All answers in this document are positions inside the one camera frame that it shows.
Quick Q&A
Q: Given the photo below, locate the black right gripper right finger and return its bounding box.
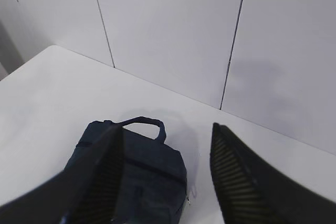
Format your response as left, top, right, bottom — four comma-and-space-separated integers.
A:
210, 123, 335, 223

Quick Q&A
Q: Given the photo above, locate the navy blue lunch bag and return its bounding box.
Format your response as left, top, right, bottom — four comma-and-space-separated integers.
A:
63, 116, 187, 223

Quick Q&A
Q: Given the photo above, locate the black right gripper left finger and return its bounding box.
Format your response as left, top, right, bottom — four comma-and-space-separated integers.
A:
1, 125, 123, 223

